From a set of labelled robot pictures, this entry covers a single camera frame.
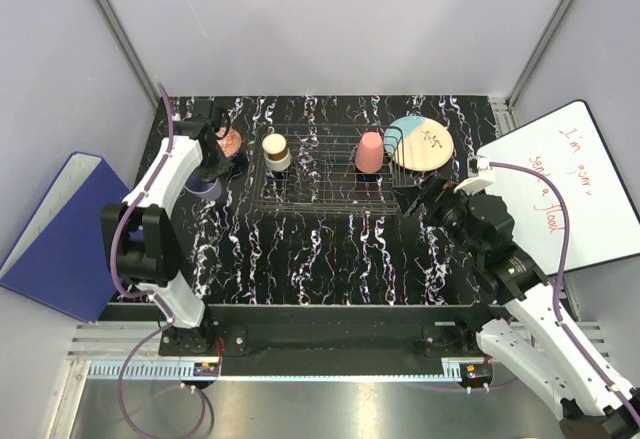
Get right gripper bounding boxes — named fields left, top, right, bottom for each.
left=390, top=172, right=484, bottom=261

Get whiteboard with red writing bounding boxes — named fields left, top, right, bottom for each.
left=478, top=100, right=639, bottom=275

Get blue ring binder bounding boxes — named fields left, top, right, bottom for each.
left=1, top=152, right=129, bottom=323

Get cream and brown mug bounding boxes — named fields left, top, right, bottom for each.
left=262, top=133, right=291, bottom=172

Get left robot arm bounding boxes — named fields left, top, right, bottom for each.
left=100, top=100, right=231, bottom=355

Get pink cup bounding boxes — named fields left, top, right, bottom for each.
left=355, top=131, right=384, bottom=174

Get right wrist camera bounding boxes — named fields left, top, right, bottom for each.
left=454, top=156, right=495, bottom=196

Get purple cup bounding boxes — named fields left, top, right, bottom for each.
left=185, top=171, right=222, bottom=202

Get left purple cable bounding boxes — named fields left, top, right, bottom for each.
left=109, top=82, right=217, bottom=435

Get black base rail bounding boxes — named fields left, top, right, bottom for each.
left=159, top=304, right=505, bottom=381

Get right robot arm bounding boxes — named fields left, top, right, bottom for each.
left=392, top=176, right=639, bottom=438

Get cream and blue plate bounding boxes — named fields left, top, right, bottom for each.
left=383, top=116, right=454, bottom=172

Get wire dish rack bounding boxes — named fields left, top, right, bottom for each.
left=251, top=123, right=414, bottom=215

